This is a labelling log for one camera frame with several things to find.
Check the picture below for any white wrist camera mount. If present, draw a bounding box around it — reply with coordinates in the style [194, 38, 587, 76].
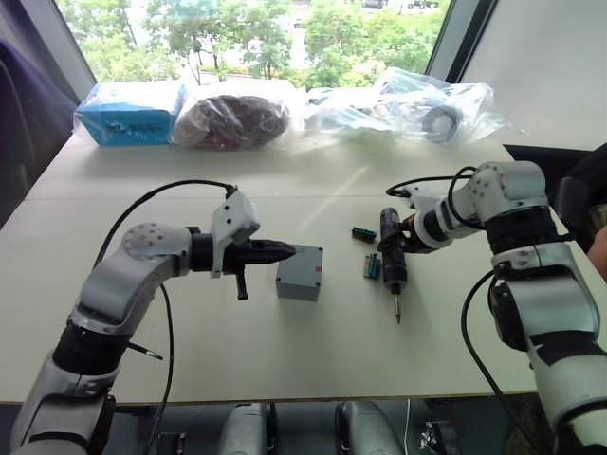
[210, 188, 262, 280]
[401, 183, 446, 220]

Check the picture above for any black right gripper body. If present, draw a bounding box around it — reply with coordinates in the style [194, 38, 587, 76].
[398, 212, 427, 255]

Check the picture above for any grey plastic junction box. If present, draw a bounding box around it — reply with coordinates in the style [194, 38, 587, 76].
[275, 277, 320, 303]

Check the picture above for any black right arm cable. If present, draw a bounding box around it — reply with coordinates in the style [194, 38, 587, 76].
[385, 164, 541, 455]

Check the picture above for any black and white tape roll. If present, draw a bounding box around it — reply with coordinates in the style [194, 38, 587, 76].
[423, 105, 465, 144]

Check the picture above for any dark purple curtain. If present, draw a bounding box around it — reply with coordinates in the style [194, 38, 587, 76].
[0, 36, 81, 231]

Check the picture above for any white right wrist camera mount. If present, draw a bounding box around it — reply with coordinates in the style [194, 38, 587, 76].
[401, 183, 446, 220]

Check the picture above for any grey plastic box lid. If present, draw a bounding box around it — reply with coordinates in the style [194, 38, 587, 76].
[276, 245, 325, 288]

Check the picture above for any clear plastic bag of tape rolls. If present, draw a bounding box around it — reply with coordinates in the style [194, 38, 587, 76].
[302, 66, 525, 145]

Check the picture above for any thin white cable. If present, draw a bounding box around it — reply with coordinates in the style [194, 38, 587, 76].
[403, 398, 413, 455]

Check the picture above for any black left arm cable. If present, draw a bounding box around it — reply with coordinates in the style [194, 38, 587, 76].
[92, 178, 239, 455]

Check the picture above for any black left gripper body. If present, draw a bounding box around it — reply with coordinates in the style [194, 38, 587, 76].
[220, 239, 255, 303]

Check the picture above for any grey rounded shape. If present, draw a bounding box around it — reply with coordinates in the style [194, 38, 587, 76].
[218, 401, 272, 455]
[335, 400, 405, 455]

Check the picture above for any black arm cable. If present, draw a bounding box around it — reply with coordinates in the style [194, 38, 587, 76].
[385, 164, 541, 455]
[92, 178, 239, 455]

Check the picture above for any blue cardboard box in plastic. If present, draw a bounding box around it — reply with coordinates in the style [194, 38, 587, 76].
[74, 82, 185, 148]

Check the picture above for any black chair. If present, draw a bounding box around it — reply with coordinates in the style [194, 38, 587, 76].
[553, 141, 607, 250]

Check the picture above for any black red electric screwdriver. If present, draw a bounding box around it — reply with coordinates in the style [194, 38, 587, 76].
[377, 206, 410, 326]

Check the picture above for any plastic bag with dark red contents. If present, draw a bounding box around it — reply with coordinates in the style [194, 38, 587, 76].
[172, 90, 292, 152]

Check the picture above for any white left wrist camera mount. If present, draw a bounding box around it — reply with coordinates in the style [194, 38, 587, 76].
[210, 188, 262, 280]

